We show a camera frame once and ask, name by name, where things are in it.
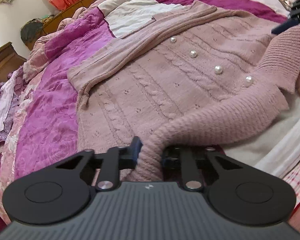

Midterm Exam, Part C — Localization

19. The pink knitted cardigan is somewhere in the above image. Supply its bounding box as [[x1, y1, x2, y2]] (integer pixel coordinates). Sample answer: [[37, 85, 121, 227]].
[[68, 1, 300, 181]]

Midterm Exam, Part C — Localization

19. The magenta patchwork quilt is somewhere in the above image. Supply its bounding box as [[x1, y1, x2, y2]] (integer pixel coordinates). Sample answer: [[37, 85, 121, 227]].
[[0, 0, 300, 231]]

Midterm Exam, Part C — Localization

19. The lilac pillow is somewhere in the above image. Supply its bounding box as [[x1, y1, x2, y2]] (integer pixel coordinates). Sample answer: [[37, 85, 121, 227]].
[[0, 69, 22, 144]]

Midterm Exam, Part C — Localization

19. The dark wooden headboard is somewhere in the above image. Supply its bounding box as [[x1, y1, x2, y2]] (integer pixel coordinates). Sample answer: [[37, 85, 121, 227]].
[[0, 42, 26, 83]]

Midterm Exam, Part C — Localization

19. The dark green bag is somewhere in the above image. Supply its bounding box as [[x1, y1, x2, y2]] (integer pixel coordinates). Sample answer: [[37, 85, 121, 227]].
[[20, 18, 44, 45]]

